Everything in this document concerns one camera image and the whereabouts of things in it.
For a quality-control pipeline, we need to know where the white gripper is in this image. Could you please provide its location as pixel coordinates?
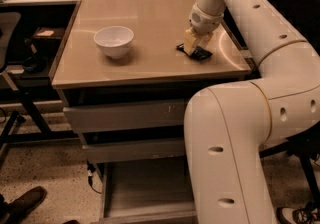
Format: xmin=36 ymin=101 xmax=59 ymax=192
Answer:
xmin=184 ymin=4 xmax=224 ymax=56

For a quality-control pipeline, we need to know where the dark blue rxbar wrapper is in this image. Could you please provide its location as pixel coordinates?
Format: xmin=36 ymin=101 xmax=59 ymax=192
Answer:
xmin=176 ymin=44 xmax=212 ymax=61

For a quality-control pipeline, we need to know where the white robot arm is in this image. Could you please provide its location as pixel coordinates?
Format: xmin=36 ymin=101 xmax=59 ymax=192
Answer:
xmin=184 ymin=0 xmax=320 ymax=224

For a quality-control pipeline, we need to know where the grey drawer cabinet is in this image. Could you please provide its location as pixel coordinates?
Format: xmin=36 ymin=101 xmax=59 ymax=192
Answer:
xmin=48 ymin=0 xmax=254 ymax=224

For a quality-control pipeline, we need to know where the middle grey drawer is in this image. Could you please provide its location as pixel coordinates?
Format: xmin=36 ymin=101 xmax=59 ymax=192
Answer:
xmin=82 ymin=138 xmax=185 ymax=163

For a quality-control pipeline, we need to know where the top grey drawer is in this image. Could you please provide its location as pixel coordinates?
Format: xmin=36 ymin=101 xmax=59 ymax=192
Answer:
xmin=63 ymin=99 xmax=185 ymax=133

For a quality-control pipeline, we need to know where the bottom grey open drawer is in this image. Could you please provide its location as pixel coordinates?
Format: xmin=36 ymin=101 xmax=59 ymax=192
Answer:
xmin=93 ymin=157 xmax=198 ymax=224

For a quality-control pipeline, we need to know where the white ceramic bowl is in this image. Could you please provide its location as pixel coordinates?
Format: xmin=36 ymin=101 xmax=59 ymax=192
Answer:
xmin=94 ymin=26 xmax=134 ymax=59

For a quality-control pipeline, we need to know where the black office chair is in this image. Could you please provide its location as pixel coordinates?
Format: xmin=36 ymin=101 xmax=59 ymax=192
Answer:
xmin=259 ymin=122 xmax=320 ymax=209

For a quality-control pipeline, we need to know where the black box under desk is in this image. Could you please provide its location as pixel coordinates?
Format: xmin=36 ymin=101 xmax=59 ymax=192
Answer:
xmin=31 ymin=27 xmax=65 ymax=65

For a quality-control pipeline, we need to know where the white sneaker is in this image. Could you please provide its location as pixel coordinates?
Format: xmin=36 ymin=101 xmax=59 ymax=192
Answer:
xmin=276 ymin=206 xmax=320 ymax=224

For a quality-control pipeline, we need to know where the brown shoe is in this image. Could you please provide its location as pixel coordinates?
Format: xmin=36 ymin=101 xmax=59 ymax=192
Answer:
xmin=0 ymin=186 xmax=47 ymax=224

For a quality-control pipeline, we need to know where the black power cable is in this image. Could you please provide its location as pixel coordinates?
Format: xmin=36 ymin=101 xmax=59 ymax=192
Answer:
xmin=85 ymin=160 xmax=102 ymax=196

